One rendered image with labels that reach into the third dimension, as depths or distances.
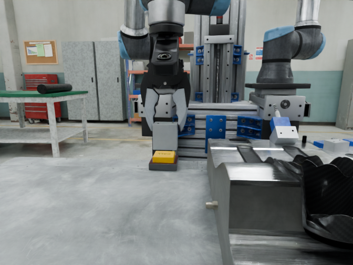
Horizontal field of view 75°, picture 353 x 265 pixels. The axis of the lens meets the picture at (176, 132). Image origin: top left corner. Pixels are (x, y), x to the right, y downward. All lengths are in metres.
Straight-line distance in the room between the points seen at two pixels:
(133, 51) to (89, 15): 5.66
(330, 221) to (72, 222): 0.39
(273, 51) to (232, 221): 0.87
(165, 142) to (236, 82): 0.81
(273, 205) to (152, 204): 0.27
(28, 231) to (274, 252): 0.38
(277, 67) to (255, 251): 0.86
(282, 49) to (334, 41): 5.57
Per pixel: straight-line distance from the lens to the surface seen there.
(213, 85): 1.18
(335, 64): 6.63
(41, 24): 7.29
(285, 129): 0.64
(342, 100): 6.51
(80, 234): 0.44
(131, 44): 1.05
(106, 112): 6.10
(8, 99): 3.70
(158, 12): 0.49
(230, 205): 0.29
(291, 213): 0.31
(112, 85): 5.99
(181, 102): 0.48
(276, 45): 1.08
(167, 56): 0.41
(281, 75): 1.06
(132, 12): 1.01
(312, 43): 1.18
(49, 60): 7.09
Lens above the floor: 1.04
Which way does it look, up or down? 12 degrees down
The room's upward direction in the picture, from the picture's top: straight up
